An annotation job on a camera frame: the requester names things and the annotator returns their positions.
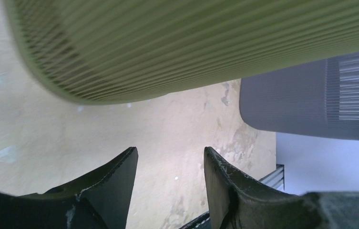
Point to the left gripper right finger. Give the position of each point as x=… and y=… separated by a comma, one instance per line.
x=238, y=201

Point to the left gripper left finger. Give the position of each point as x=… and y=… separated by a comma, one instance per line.
x=99, y=199

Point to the grey plastic basket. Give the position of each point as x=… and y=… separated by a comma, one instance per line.
x=319, y=98

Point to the green slotted plastic basket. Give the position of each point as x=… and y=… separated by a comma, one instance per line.
x=102, y=52

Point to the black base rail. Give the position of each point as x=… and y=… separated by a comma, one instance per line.
x=201, y=222

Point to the aluminium frame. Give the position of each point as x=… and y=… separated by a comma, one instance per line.
x=275, y=179

